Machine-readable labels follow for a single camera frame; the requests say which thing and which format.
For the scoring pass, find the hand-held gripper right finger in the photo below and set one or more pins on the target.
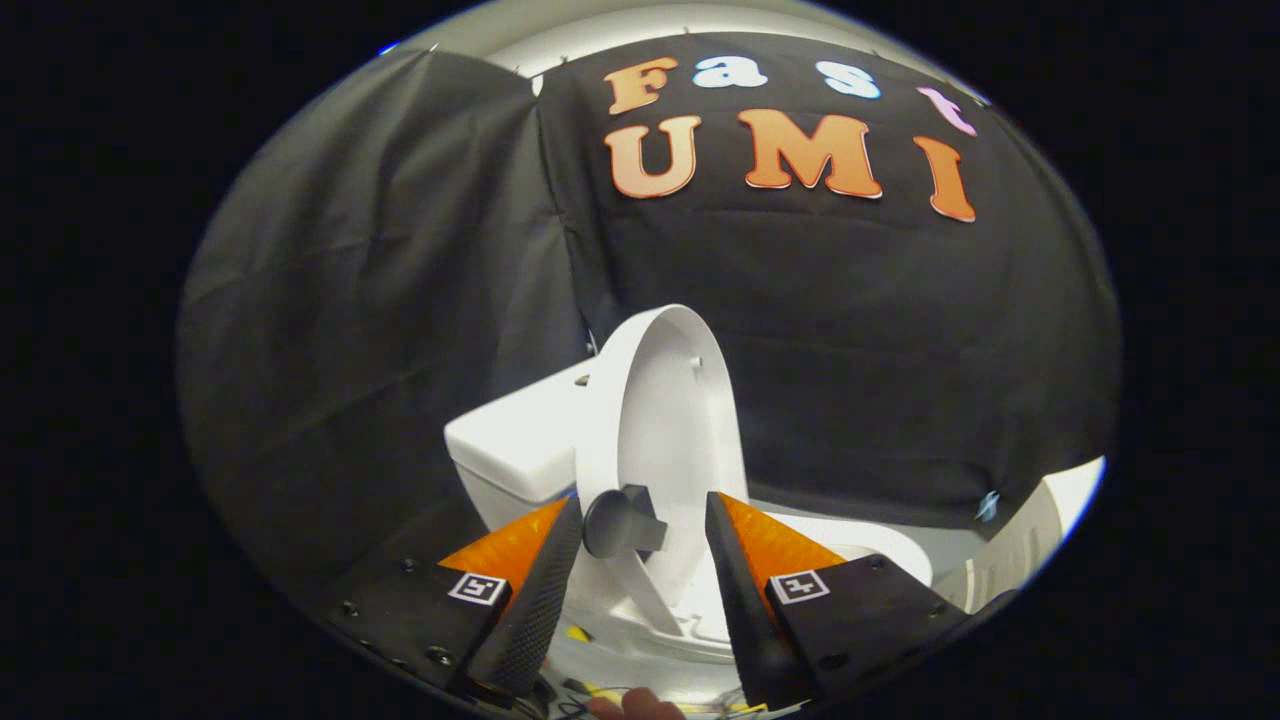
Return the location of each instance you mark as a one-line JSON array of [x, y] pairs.
[[740, 600]]

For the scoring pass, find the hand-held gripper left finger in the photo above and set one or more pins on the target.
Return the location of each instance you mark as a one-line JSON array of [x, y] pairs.
[[545, 590]]

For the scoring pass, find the white toilet lid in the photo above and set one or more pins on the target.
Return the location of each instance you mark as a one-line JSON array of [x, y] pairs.
[[670, 430]]

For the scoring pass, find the white toilet with tank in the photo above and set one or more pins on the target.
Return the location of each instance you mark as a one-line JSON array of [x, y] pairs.
[[510, 450]]

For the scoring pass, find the white toilet seat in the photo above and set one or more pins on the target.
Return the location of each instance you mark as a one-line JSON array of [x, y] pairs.
[[905, 562]]

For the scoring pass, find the blue white object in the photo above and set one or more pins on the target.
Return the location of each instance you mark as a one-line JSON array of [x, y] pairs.
[[987, 506]]

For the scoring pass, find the black backdrop cloth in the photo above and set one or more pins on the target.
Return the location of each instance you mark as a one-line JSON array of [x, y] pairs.
[[850, 350]]

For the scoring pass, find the white moulded panel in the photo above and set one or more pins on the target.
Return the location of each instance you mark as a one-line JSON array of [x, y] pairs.
[[1030, 540]]

